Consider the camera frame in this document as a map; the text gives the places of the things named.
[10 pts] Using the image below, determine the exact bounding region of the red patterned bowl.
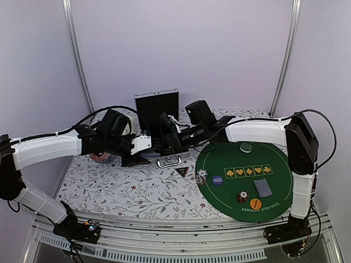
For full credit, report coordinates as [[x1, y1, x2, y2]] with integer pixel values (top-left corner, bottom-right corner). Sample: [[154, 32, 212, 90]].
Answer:
[[89, 153, 111, 163]]

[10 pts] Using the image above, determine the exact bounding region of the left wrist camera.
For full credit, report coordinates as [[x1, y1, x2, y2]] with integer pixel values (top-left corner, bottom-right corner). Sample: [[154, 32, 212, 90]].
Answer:
[[97, 108, 153, 156]]

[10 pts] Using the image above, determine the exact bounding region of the clear dealer button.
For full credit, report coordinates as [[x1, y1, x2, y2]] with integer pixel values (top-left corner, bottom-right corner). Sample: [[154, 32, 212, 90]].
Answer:
[[240, 142, 252, 153]]

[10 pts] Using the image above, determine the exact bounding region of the green round poker mat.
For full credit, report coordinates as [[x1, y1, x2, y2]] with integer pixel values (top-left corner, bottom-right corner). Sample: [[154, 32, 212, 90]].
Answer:
[[195, 142, 293, 222]]

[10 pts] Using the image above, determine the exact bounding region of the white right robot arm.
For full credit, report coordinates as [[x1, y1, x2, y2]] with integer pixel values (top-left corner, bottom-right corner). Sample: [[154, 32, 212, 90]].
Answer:
[[160, 110, 322, 239]]

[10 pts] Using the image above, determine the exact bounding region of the aluminium poker case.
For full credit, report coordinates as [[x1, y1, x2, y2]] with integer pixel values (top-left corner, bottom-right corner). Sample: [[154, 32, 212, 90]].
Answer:
[[134, 88, 182, 168]]

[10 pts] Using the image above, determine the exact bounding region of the dealt blue playing card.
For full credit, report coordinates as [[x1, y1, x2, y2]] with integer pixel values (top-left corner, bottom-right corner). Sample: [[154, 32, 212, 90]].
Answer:
[[253, 179, 273, 198]]

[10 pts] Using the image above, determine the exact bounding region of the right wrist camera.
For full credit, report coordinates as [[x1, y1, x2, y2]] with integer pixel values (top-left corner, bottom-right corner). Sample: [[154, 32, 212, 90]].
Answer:
[[160, 100, 217, 135]]

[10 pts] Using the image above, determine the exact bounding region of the cream ribbed ceramic mug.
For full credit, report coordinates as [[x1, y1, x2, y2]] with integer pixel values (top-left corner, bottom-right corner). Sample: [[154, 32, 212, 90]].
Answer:
[[128, 116, 135, 134]]

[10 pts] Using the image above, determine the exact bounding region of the triangular all in marker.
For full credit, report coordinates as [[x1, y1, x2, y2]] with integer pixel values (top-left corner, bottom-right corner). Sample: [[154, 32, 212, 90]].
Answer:
[[174, 167, 189, 178]]

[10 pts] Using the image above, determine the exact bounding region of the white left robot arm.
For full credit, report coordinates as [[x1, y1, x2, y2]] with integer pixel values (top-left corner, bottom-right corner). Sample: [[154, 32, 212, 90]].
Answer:
[[1, 124, 151, 238]]

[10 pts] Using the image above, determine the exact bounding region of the aluminium frame post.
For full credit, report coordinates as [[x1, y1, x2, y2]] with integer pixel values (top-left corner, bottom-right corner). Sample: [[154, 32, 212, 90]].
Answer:
[[269, 0, 302, 117], [62, 0, 94, 113]]

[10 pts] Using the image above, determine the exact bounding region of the left aluminium frame post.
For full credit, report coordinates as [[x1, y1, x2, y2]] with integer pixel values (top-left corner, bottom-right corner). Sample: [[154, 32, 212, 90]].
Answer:
[[62, 0, 94, 113]]

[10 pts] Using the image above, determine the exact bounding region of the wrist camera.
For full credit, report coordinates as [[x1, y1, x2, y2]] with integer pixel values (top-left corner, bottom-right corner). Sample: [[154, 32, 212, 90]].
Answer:
[[160, 100, 217, 135], [97, 108, 153, 156]]

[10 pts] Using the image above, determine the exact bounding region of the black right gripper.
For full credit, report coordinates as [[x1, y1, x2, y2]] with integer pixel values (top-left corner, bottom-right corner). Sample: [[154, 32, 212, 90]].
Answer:
[[156, 123, 207, 154]]

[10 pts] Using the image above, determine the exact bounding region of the blue playing card deck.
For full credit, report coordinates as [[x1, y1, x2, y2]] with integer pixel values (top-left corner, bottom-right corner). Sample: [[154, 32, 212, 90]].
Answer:
[[142, 149, 161, 158]]

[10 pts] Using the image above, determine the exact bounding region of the front aluminium rail base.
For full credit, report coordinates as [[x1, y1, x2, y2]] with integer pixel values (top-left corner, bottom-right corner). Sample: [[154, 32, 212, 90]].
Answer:
[[23, 210, 343, 263]]

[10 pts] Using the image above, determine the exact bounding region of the orange poker chip stack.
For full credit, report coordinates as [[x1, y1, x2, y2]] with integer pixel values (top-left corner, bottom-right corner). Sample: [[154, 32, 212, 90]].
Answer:
[[237, 191, 248, 204]]

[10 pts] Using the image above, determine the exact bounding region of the purple small blind button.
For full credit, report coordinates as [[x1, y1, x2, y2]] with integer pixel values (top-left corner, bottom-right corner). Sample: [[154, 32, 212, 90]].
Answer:
[[212, 176, 224, 186]]

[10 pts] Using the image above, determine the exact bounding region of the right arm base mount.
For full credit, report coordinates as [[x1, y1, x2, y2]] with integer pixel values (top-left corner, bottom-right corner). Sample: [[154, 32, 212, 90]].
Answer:
[[263, 215, 312, 258]]

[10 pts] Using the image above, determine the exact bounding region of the right aluminium frame post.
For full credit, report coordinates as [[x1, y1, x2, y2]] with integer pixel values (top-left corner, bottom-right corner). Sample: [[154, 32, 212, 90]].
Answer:
[[269, 0, 302, 117]]

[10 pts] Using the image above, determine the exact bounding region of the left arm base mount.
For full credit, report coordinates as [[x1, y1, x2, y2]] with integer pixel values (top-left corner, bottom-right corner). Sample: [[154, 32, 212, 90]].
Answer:
[[53, 217, 101, 244]]

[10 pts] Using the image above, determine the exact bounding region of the orange big blind button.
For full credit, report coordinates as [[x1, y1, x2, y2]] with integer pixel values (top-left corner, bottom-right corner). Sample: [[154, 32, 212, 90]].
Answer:
[[250, 198, 262, 210]]

